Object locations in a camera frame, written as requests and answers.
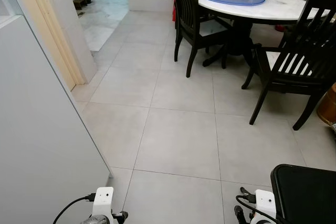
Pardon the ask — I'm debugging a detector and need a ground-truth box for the black plastic bin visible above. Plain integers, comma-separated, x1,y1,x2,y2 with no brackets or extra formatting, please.
270,164,336,224

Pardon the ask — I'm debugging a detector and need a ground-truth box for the white refrigerator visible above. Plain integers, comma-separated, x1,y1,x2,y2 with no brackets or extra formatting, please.
0,14,112,224

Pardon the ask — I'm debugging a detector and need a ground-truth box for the brown wooden barrel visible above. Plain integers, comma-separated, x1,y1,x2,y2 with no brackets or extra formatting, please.
317,83,336,126

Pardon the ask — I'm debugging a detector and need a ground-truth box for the round white marble table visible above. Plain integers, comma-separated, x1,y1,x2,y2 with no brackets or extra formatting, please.
198,0,336,70

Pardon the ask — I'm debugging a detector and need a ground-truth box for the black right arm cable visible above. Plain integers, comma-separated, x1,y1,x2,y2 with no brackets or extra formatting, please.
235,194,279,224

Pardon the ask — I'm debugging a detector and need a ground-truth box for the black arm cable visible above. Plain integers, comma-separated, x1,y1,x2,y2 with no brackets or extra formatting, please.
52,194,98,224
235,194,279,224

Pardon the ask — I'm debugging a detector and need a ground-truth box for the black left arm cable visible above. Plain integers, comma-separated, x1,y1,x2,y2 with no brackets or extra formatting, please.
52,194,98,224

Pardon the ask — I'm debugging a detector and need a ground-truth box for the beige wooden door frame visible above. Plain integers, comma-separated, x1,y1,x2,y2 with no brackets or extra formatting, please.
9,0,87,91

